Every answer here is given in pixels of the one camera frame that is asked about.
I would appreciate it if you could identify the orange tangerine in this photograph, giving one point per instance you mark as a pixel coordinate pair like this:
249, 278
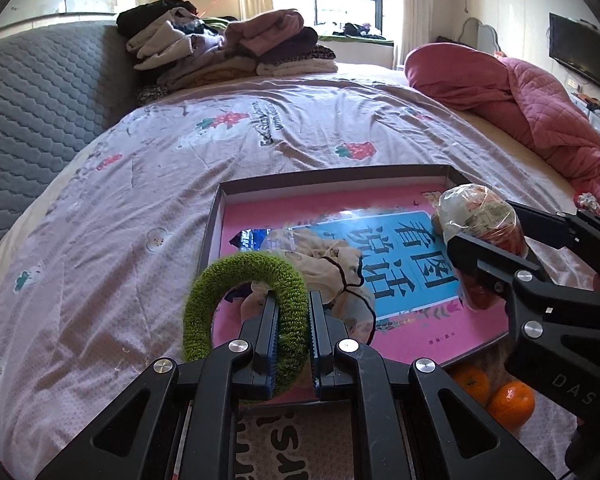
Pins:
472, 384
512, 404

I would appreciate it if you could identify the grey quilted headboard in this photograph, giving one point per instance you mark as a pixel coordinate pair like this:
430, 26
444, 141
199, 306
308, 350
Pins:
30, 110

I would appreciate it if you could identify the pink quilted blanket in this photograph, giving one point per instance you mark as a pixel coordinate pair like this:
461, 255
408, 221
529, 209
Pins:
530, 100

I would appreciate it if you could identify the dark clothes on windowsill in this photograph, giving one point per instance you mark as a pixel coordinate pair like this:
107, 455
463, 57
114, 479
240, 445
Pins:
357, 30

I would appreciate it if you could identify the blue snack packet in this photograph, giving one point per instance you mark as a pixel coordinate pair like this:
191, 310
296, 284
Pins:
250, 240

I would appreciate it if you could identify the clear plastic snack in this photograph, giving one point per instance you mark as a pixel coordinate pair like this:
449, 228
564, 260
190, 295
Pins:
475, 210

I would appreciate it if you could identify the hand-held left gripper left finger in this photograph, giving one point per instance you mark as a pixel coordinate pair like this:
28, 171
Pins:
272, 340

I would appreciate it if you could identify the white framed mirror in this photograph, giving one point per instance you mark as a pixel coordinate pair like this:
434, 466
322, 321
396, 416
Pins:
480, 35

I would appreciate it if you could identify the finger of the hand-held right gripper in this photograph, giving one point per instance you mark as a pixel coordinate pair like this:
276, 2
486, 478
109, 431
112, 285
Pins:
555, 230
485, 262

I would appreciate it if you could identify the pink and blue book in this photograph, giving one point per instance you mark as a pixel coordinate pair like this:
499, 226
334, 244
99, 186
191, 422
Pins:
415, 330

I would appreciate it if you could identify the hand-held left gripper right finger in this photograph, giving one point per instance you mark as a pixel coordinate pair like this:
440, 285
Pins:
316, 345

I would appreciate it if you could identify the black wall television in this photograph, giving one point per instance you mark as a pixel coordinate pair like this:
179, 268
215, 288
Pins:
577, 50

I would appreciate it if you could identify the shallow brown cardboard box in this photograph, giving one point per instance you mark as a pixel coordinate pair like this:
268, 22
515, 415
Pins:
207, 240

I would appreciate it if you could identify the pile of folded clothes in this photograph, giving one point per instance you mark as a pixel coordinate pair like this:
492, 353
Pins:
220, 55

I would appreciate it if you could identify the small colourful cloth toy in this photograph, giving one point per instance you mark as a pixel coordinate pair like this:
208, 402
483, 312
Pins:
590, 203

